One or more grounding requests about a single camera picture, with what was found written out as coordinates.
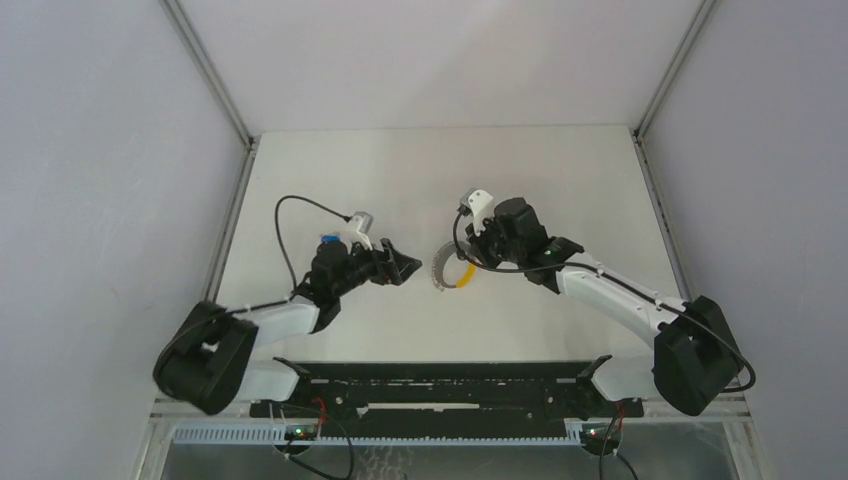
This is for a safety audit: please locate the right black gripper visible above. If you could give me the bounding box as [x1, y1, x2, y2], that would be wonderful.
[465, 212, 523, 272]

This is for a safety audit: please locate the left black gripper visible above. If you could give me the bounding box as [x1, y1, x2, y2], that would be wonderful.
[332, 235, 421, 299]

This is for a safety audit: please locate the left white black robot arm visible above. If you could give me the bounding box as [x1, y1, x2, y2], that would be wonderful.
[152, 238, 422, 417]

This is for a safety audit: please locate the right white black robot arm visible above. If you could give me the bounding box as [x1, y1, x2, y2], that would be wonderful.
[452, 189, 756, 416]

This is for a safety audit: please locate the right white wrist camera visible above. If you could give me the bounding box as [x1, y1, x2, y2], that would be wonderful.
[459, 188, 495, 224]

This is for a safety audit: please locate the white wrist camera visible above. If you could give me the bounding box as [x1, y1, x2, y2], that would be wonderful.
[339, 211, 374, 250]
[459, 188, 495, 224]

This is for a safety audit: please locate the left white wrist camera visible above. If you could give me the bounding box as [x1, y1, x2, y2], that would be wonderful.
[339, 211, 374, 250]

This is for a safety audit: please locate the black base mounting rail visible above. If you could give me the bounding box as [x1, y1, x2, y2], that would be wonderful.
[249, 361, 644, 441]

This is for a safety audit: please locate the white slotted cable duct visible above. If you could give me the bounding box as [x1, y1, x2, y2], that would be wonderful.
[170, 423, 586, 448]

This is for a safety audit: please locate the right aluminium frame post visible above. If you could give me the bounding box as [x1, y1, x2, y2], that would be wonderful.
[630, 1, 722, 299]

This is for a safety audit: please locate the aluminium frame post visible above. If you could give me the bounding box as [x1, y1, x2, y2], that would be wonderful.
[630, 1, 722, 299]
[159, 0, 256, 300]

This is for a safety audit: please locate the left aluminium frame post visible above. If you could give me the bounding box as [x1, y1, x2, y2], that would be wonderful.
[159, 0, 256, 300]

